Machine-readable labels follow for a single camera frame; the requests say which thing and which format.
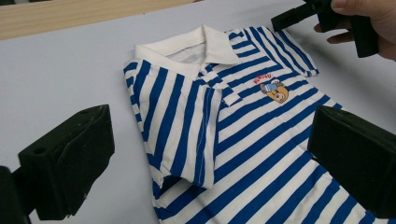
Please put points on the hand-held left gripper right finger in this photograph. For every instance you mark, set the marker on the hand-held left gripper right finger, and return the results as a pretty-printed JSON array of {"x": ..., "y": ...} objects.
[{"x": 358, "y": 155}]

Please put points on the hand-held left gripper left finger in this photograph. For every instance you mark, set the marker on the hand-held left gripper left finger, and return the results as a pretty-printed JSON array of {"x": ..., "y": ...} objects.
[{"x": 68, "y": 161}]

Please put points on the blue white striped baby romper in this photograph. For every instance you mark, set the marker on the blue white striped baby romper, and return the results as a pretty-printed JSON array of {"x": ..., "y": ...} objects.
[{"x": 249, "y": 140}]

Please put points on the pale lavender table mat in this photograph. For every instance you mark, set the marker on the pale lavender table mat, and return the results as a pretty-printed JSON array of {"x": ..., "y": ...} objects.
[{"x": 62, "y": 77}]

